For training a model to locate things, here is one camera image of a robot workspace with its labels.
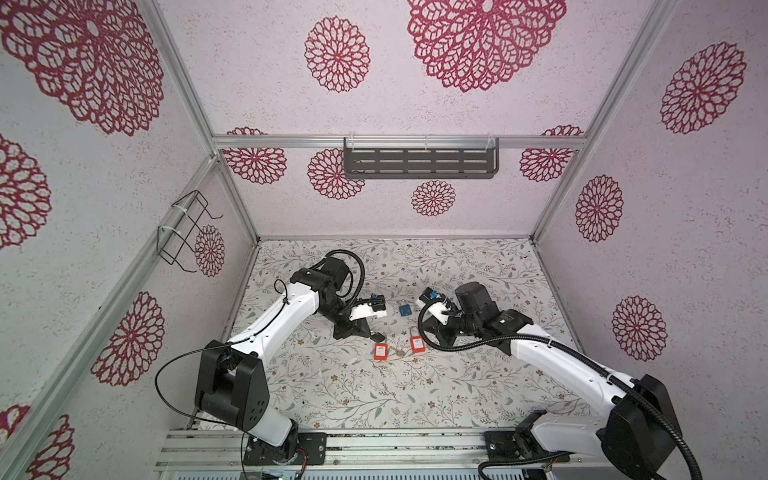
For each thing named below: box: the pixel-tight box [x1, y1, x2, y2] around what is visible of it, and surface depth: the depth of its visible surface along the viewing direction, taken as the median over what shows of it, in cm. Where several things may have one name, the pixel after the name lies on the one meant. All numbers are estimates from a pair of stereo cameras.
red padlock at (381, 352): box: [374, 343, 389, 361], surface depth 91 cm
